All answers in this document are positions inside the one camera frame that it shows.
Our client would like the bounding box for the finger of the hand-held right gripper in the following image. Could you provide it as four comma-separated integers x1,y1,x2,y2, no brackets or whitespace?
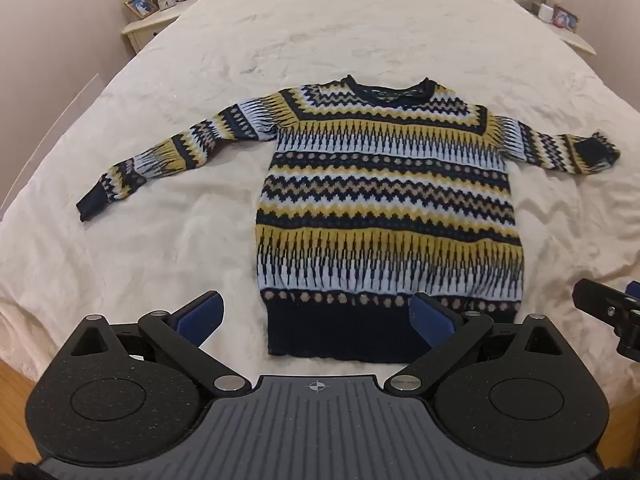
572,277,640,357

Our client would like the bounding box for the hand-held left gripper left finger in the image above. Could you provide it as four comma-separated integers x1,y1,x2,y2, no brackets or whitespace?
69,289,247,397

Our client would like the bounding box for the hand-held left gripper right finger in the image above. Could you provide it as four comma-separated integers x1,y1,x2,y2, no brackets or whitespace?
383,292,567,395

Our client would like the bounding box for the patterned knit sweater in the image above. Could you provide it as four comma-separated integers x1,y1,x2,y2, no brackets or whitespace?
76,75,622,365

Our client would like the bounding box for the cream bedspread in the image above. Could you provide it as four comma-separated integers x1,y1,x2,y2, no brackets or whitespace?
0,0,640,411

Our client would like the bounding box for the cream nightstand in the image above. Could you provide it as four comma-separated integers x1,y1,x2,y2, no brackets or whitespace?
122,0,217,56
520,2,598,57

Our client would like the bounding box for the colourful photo frame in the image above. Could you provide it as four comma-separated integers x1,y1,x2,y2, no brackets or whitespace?
551,6,580,31

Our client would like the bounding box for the wooden photo frame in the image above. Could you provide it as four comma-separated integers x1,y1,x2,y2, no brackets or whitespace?
124,0,157,20

